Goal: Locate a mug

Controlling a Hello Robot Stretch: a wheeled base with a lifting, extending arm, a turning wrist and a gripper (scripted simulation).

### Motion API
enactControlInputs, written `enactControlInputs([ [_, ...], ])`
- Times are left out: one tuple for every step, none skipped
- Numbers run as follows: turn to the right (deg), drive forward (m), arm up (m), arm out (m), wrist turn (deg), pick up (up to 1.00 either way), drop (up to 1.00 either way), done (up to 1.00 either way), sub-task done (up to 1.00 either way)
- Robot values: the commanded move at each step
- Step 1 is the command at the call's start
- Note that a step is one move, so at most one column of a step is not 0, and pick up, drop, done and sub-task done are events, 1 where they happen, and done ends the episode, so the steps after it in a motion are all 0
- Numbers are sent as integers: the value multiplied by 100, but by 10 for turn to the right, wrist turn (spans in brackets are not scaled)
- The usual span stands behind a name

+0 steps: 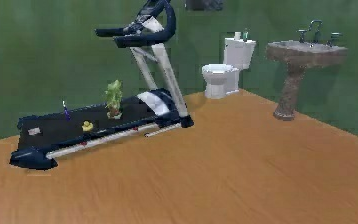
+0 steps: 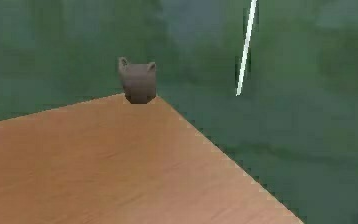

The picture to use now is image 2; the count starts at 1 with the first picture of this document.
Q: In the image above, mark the thin white rod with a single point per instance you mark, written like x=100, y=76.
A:
x=246, y=46

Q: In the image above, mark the brown wooden table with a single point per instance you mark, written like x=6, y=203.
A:
x=113, y=166

